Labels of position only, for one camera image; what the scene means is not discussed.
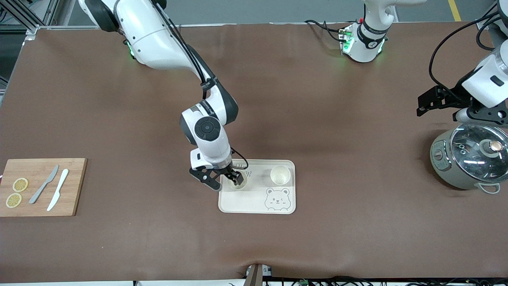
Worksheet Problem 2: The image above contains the white IKEA cup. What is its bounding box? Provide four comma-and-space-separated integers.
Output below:
228, 171, 249, 191
270, 165, 291, 186

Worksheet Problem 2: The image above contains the cream bear print tray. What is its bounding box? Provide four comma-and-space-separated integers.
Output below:
218, 159, 296, 215

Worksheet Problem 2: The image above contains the glass pot lid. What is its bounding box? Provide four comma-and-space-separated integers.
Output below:
450, 123, 508, 183

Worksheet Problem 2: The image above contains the grey pot with glass lid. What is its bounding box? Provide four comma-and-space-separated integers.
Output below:
430, 123, 508, 195

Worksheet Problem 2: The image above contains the brown table cover mat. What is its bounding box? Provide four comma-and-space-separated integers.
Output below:
0, 22, 508, 283

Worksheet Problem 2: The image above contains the wooden cutting board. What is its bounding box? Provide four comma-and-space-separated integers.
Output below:
0, 158, 88, 217

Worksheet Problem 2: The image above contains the white plastic knife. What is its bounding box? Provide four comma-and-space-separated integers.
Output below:
46, 168, 69, 212

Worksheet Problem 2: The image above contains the grey plastic knife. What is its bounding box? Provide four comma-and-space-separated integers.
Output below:
29, 164, 60, 205

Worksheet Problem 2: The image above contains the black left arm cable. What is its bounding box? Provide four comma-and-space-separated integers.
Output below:
428, 12, 501, 96

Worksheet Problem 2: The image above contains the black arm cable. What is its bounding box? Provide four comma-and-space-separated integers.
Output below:
153, 0, 249, 170
428, 12, 501, 96

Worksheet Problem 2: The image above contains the metal table edge bracket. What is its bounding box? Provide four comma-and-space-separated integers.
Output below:
245, 263, 273, 286

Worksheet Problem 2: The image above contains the black left base cable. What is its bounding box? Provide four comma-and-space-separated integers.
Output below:
304, 19, 346, 43

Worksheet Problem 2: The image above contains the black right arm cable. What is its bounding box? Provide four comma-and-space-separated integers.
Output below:
153, 0, 249, 170

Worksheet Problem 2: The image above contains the aluminium frame profile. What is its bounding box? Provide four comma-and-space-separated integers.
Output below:
0, 0, 60, 37

